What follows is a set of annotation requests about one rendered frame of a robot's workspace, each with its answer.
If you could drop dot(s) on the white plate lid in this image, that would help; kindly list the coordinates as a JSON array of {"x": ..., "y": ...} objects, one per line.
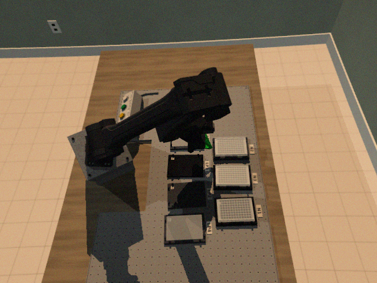
[{"x": 232, "y": 174}]

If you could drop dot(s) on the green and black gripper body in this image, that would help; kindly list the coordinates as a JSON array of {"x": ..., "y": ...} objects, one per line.
[{"x": 200, "y": 145}]

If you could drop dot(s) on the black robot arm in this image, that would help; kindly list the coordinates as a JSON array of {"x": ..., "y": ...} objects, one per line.
[{"x": 179, "y": 112}]

